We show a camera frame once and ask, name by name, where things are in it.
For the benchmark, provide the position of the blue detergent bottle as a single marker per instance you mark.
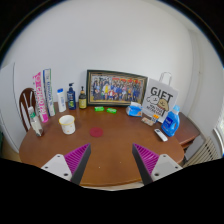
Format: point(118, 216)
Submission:
point(170, 125)

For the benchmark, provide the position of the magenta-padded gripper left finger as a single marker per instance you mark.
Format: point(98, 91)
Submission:
point(61, 166)

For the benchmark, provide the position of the framed group photo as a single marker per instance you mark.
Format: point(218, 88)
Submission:
point(115, 88)

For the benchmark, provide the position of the dark blue pump bottle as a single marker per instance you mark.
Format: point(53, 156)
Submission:
point(71, 99)

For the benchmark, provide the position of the blue tissue pack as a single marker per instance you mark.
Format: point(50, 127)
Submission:
point(134, 110)

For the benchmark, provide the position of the dark wooden chair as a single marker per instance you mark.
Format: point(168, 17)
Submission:
point(24, 100)

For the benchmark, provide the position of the white mug with yellow rim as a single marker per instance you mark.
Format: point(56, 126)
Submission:
point(67, 126)

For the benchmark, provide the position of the pink and white tube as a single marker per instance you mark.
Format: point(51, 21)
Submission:
point(41, 100)

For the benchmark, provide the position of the flat round red coaster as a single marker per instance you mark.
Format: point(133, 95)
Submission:
point(96, 132)

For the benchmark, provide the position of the white remote control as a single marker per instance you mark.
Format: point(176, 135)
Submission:
point(161, 135)

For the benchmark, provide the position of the white bottle with blue cap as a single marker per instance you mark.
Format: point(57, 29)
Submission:
point(61, 101)

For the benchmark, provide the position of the small clear snack packet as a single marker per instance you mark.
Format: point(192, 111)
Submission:
point(147, 121)

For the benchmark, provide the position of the clear green-labelled drink bottle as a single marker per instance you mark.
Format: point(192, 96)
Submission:
point(36, 125)

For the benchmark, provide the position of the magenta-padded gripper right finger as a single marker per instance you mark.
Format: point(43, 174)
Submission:
point(161, 166)

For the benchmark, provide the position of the small orange and white box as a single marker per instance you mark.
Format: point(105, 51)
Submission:
point(155, 117)

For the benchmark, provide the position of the small green pack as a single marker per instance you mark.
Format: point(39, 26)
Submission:
point(111, 110)
point(99, 108)

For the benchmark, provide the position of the white paper gift bag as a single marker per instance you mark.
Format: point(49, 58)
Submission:
point(161, 98)

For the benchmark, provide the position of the white radiator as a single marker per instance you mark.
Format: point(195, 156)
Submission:
point(201, 153)

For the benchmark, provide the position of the dark yellow-labelled pump bottle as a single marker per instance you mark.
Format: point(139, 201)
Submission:
point(82, 101)

